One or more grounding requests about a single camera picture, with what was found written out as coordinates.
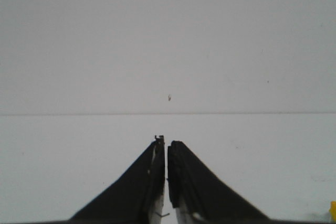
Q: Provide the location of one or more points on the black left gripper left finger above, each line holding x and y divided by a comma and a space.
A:
137, 195

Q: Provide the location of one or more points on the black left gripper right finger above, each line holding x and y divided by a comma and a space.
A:
196, 193

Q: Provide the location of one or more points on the yellow corn cob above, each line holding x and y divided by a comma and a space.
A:
332, 211

